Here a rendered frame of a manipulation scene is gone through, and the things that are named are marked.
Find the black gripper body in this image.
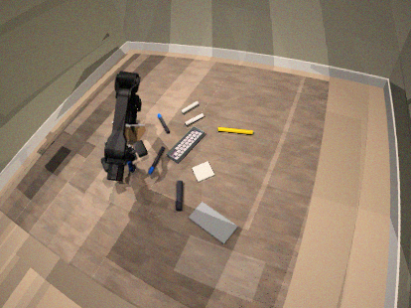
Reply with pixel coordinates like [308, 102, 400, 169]
[101, 140, 148, 172]

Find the blue stylus with grey tip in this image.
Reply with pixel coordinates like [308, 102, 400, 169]
[127, 160, 134, 172]

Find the white cylinder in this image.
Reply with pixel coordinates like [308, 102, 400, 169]
[185, 113, 204, 126]
[181, 101, 199, 113]

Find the yellow cylinder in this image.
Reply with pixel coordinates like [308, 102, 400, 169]
[218, 127, 252, 135]

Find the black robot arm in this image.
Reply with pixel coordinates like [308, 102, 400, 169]
[104, 71, 142, 181]

